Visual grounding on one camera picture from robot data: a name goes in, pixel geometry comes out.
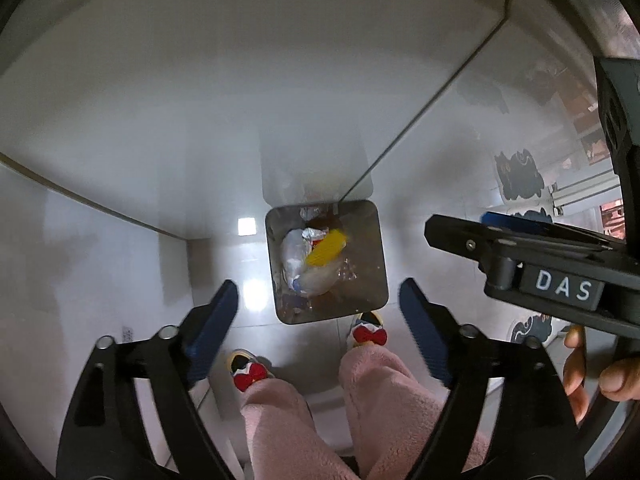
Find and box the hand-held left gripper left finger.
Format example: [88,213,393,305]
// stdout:
[56,280,241,480]

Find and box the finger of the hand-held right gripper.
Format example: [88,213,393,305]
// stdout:
[479,211,625,244]
[424,214,629,273]

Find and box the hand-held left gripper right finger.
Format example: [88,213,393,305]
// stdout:
[399,277,586,480]

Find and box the grey square trash bin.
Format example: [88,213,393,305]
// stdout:
[265,199,390,325]

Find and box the white plastic bag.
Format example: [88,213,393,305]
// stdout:
[279,229,313,281]

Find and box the clear plastic bottle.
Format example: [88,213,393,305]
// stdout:
[290,260,342,296]

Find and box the orange foam fruit net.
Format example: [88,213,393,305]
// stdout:
[306,229,347,267]

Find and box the small paper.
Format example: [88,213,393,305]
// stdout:
[299,205,332,248]

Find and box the person's right hand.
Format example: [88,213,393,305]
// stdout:
[564,325,640,425]

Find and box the black cat floor sticker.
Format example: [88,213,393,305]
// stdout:
[494,149,545,202]
[510,314,554,344]

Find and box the cartoon slipper with red bow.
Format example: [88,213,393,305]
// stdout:
[346,311,390,349]
[225,349,275,394]

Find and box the person's left leg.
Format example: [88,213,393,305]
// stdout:
[240,379,372,480]

